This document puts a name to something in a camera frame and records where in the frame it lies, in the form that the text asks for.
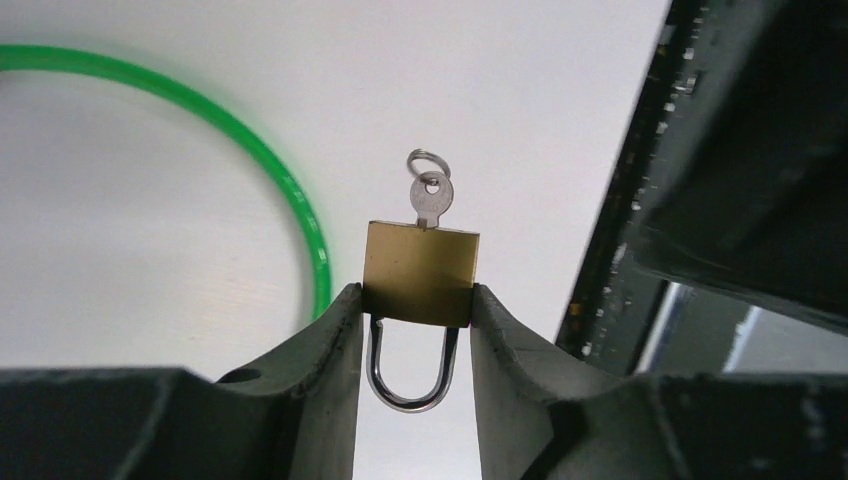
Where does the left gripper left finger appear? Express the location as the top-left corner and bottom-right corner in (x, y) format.
(1, 284), (363, 479)

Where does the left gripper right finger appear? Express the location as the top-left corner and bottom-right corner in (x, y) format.
(470, 284), (847, 479)

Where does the small brass padlock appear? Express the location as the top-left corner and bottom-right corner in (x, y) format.
(362, 220), (480, 414)

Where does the green cable lock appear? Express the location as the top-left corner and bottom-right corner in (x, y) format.
(1, 44), (333, 321)

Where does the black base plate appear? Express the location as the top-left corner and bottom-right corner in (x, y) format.
(555, 1), (847, 375)

